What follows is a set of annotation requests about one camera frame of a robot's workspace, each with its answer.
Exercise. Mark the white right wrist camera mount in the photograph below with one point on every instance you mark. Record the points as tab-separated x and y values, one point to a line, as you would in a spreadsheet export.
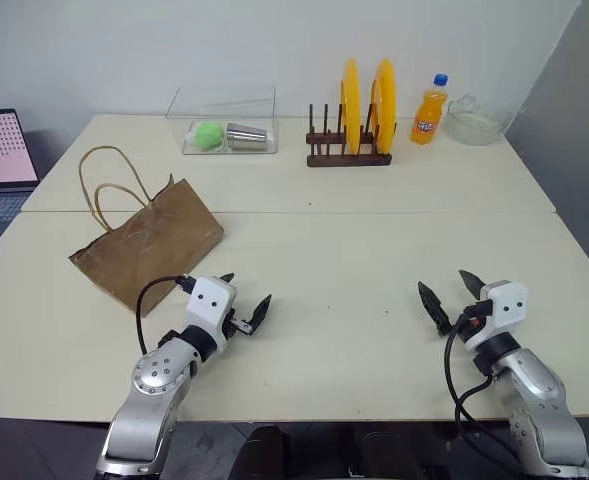
506	310

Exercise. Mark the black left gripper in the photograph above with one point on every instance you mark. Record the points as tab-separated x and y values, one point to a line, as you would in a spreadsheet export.
230	325

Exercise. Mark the orange soda bottle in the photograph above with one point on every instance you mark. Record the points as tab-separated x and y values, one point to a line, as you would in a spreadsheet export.
428	120

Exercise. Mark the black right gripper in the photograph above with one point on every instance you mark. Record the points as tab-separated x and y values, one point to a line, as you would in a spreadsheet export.
466	327

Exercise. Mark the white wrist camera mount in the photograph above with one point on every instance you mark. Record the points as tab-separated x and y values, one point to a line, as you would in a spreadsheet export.
506	310
209	300

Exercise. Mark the clear plastic box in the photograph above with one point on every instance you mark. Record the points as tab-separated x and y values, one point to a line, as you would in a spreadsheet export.
226	107

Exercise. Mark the yellow plate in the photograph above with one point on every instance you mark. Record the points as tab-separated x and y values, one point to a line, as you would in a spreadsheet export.
386	105
351	105

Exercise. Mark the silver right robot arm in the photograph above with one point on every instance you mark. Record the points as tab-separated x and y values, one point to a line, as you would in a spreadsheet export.
534	390

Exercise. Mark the green ball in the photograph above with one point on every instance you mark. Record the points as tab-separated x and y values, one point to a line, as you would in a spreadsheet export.
208	136

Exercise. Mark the metal cup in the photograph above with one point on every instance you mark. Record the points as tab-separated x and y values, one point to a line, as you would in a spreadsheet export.
246	136

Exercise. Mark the clear glass bowl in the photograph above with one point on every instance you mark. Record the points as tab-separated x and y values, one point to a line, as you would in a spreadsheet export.
474	127

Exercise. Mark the brown paper bag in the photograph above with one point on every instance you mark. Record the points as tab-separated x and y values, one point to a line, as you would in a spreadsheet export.
149	250

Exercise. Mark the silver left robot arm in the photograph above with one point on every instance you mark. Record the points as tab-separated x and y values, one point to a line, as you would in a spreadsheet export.
149	385

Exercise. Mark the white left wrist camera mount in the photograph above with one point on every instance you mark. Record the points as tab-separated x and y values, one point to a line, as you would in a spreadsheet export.
209	300

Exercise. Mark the dark wooden dish rack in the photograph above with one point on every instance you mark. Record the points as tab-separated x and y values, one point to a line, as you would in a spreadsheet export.
349	160

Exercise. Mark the dark rounded shape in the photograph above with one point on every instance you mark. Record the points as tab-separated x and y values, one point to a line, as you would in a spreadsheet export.
399	452
266	452

